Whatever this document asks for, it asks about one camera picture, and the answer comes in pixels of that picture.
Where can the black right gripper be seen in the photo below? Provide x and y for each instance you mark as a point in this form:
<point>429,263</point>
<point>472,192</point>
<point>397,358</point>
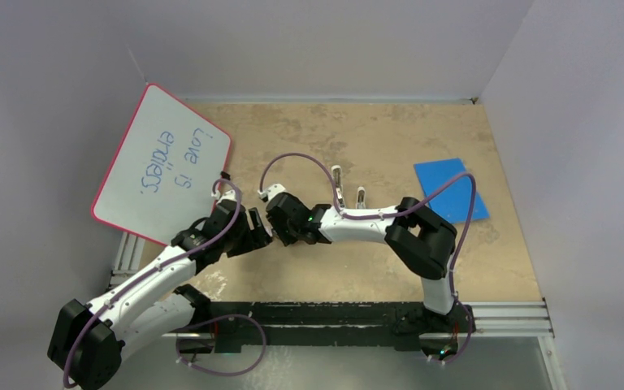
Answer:
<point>287,240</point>

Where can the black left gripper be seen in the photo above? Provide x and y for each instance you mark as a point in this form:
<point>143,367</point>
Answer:
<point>255,237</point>

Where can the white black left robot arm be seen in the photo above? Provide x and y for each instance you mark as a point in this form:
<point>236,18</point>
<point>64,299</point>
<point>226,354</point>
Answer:
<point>91,340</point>

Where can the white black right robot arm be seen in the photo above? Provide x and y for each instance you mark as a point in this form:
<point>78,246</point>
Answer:
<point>424,241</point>

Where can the pink framed whiteboard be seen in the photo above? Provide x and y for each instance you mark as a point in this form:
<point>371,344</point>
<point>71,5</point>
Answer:
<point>160,179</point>

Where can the blue paper folder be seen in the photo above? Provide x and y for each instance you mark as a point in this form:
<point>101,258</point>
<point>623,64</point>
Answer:
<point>453,203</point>

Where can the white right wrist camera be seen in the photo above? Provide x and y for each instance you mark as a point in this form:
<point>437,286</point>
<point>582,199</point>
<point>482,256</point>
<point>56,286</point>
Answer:
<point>268,193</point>

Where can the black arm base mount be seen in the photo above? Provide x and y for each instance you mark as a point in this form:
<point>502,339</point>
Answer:
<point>400,325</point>

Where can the aluminium rail frame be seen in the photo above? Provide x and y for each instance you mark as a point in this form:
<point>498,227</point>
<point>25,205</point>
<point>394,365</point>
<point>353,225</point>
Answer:
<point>509,321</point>

